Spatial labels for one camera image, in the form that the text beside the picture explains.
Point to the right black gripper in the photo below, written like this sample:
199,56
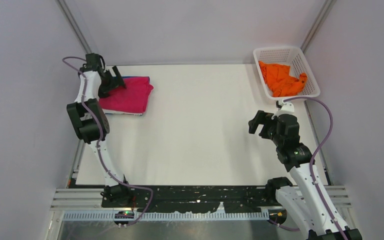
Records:
263,118

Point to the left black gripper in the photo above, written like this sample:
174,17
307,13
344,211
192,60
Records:
117,81

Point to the pink t shirt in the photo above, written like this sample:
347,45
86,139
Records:
114,101

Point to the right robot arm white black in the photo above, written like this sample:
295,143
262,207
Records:
313,210

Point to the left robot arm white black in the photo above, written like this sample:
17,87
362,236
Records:
91,125

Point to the folded white t shirt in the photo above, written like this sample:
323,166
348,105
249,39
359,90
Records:
115,112

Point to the orange t shirt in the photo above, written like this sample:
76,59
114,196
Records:
279,81

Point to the white plastic basket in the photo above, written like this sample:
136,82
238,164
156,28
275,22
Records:
288,56

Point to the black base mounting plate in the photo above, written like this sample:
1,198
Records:
198,199

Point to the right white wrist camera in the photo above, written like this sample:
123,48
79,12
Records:
284,108

